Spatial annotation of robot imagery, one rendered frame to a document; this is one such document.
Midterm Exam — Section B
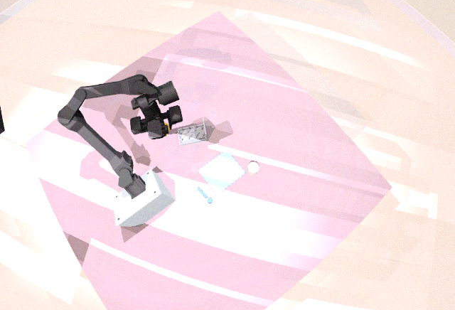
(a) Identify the blue spoon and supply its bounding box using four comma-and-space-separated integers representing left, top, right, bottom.
197, 187, 213, 203

